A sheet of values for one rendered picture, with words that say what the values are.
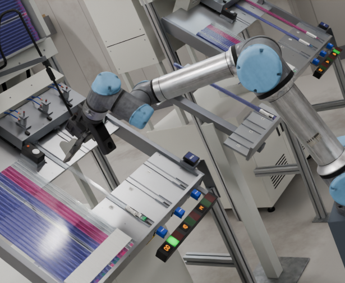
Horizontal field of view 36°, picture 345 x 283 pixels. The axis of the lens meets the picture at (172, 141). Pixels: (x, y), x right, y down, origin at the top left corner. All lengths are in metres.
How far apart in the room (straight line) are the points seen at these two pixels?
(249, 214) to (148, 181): 0.61
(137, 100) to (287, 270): 1.30
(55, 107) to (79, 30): 4.26
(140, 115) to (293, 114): 0.43
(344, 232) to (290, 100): 0.51
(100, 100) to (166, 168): 0.51
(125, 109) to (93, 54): 4.73
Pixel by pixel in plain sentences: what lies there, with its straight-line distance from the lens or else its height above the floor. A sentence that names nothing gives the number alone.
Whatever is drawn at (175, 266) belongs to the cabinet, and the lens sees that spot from 2.29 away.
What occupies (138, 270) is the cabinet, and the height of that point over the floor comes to 0.45.
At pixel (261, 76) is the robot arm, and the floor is 1.10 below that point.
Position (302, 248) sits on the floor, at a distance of 2.65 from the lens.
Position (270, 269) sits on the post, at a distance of 2.49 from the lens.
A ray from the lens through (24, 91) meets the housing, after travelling 2.03.
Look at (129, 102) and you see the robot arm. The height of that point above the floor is 1.15.
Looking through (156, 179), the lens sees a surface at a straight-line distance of 1.88.
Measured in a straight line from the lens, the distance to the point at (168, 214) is 1.78.
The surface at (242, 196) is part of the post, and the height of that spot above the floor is 0.46.
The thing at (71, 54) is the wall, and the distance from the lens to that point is 6.41.
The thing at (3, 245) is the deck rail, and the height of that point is 0.93.
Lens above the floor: 1.46
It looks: 18 degrees down
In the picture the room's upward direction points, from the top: 25 degrees counter-clockwise
